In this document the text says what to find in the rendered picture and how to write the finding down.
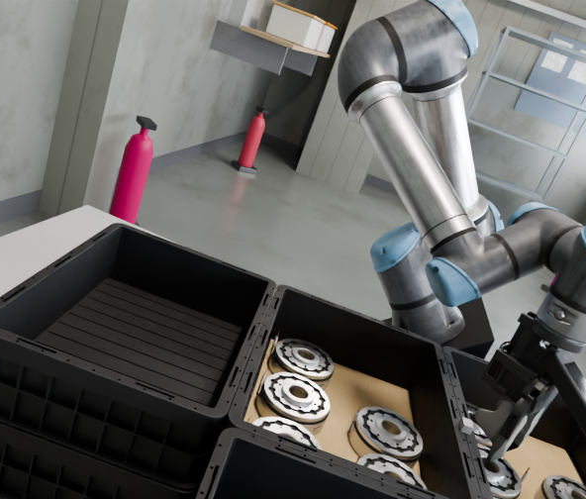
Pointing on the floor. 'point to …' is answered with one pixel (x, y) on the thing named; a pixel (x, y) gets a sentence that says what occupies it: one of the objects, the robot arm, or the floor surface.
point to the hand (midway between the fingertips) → (506, 451)
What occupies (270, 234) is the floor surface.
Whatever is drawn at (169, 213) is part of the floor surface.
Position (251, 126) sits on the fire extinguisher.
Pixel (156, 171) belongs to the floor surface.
